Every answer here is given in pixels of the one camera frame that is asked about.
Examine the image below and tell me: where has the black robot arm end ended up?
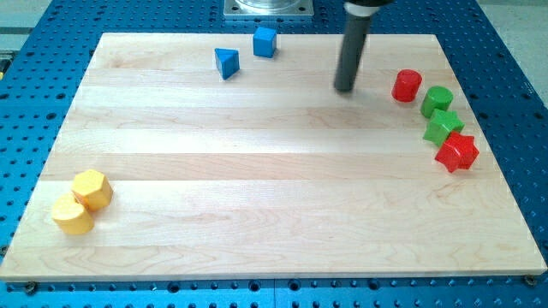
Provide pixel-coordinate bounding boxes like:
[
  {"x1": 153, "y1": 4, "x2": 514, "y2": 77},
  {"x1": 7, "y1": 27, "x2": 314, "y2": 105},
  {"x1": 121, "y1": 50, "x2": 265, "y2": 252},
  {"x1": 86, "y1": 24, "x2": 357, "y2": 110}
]
[{"x1": 343, "y1": 0, "x2": 394, "y2": 18}]

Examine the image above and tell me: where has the blue triangular prism block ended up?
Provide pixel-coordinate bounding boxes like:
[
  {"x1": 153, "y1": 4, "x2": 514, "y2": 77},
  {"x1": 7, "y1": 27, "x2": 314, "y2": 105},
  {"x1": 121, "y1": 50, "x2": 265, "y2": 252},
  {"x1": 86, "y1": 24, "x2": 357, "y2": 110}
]
[{"x1": 214, "y1": 48, "x2": 240, "y2": 80}]

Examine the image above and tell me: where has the yellow heart block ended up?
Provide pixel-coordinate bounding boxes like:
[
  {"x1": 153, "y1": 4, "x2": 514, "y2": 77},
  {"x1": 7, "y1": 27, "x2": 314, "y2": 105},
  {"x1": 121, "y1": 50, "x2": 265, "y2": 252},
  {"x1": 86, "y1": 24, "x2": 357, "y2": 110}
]
[{"x1": 51, "y1": 193, "x2": 94, "y2": 235}]

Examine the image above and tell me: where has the red cylinder block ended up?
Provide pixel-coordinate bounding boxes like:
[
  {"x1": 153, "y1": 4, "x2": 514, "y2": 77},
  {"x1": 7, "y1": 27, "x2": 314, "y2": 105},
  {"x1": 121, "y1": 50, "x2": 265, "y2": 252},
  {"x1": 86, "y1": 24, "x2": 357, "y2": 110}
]
[{"x1": 391, "y1": 69, "x2": 422, "y2": 103}]

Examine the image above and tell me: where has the light wooden board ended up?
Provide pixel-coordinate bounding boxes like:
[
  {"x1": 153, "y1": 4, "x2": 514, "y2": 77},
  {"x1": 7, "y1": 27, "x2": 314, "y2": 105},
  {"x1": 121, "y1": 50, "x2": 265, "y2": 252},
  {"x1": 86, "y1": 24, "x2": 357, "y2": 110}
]
[{"x1": 1, "y1": 33, "x2": 546, "y2": 282}]

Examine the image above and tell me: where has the green star block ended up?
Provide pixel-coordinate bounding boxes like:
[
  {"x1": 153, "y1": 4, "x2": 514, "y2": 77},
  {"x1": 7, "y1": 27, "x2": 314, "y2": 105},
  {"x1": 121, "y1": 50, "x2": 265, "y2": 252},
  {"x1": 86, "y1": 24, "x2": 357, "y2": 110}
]
[{"x1": 423, "y1": 109, "x2": 465, "y2": 146}]

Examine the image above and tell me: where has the yellow hexagon block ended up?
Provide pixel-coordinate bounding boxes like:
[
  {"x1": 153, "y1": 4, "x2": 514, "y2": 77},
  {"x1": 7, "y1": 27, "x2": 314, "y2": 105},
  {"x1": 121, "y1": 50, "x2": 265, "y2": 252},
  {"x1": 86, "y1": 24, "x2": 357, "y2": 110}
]
[{"x1": 71, "y1": 169, "x2": 113, "y2": 211}]

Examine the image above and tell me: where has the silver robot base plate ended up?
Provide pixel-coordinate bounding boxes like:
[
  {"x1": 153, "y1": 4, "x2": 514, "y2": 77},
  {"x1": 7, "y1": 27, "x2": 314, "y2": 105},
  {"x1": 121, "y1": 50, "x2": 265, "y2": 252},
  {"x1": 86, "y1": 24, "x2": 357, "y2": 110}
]
[{"x1": 223, "y1": 0, "x2": 314, "y2": 19}]

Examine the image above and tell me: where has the blue cube block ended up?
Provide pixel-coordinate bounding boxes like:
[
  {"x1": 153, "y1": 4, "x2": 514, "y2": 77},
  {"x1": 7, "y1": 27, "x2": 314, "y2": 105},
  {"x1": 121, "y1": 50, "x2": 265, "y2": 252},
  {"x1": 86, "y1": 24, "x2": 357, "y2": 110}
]
[{"x1": 253, "y1": 27, "x2": 277, "y2": 58}]

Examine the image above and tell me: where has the red star block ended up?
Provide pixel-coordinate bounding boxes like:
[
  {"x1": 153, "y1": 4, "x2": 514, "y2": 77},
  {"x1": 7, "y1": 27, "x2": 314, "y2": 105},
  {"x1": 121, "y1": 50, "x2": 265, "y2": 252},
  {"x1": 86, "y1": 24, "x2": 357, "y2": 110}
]
[{"x1": 434, "y1": 131, "x2": 480, "y2": 173}]

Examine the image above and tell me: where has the blue perforated metal table plate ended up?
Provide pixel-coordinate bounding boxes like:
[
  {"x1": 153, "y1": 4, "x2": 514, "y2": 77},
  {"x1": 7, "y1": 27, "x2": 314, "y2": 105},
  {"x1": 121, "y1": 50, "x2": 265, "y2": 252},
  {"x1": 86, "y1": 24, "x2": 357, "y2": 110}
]
[{"x1": 1, "y1": 0, "x2": 547, "y2": 308}]

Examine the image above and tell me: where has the green cylinder block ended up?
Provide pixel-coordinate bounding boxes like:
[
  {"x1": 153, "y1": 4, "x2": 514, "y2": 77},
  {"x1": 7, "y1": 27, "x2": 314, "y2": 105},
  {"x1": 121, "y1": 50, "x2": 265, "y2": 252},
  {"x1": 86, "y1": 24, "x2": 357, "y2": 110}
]
[{"x1": 420, "y1": 86, "x2": 454, "y2": 118}]

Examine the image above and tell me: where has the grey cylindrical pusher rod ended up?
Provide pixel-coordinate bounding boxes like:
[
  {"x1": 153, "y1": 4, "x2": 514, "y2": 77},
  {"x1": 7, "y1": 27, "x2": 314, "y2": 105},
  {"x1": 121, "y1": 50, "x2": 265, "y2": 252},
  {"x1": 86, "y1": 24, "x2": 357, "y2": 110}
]
[{"x1": 334, "y1": 13, "x2": 371, "y2": 92}]

